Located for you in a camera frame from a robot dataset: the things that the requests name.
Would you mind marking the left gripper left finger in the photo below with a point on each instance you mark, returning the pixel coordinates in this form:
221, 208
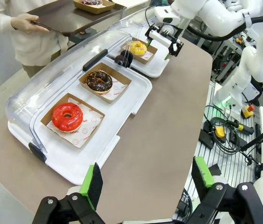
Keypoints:
92, 186

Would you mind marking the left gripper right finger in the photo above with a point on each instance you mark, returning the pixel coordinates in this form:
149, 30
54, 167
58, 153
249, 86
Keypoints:
201, 177

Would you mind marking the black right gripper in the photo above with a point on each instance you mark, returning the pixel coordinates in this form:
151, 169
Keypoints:
172, 35

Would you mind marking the brown cardboard donut box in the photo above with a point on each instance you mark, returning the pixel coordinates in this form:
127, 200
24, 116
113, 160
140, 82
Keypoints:
118, 75
150, 58
94, 9
50, 114

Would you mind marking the dark donut with white drizzle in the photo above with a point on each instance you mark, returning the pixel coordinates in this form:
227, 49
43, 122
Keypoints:
92, 2

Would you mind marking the dark brown serving tray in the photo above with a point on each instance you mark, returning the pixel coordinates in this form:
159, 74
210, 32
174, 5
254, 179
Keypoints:
64, 18

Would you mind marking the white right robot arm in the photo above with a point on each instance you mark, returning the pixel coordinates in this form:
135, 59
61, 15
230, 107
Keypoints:
215, 11

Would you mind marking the yellow donut with sprinkles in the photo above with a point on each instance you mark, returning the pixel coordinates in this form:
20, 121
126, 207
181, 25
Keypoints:
141, 50

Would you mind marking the red glazed donut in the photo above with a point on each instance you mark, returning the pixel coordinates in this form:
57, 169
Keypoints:
59, 121

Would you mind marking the chocolate donut with sprinkles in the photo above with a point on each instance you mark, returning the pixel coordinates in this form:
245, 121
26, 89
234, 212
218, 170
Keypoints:
93, 85

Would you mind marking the person in cream cardigan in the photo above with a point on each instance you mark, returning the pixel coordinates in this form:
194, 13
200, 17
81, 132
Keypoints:
36, 46

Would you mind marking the person's right hand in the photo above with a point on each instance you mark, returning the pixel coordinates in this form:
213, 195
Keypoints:
26, 23

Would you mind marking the white printed paper liner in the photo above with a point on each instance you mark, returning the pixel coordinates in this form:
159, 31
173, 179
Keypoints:
148, 55
85, 135
116, 89

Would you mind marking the white display tray base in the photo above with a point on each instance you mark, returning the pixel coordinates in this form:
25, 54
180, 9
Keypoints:
154, 70
122, 100

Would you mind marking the clear domed display lid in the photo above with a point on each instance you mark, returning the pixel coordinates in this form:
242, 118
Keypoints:
52, 77
128, 28

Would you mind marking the flat black box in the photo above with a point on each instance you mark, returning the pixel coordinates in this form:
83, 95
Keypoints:
206, 138

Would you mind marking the yellow plastic device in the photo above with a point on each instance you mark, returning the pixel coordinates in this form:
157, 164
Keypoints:
220, 132

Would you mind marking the black tripod pole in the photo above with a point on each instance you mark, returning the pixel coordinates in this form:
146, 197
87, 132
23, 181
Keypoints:
259, 137

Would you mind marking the yellow emergency stop button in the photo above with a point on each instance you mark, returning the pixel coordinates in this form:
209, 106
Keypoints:
248, 112

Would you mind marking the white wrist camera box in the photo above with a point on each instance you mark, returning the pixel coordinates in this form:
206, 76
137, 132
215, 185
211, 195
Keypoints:
160, 38

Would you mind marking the aluminium equipment frame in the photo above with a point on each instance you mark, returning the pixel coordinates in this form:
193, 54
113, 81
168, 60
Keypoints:
224, 60

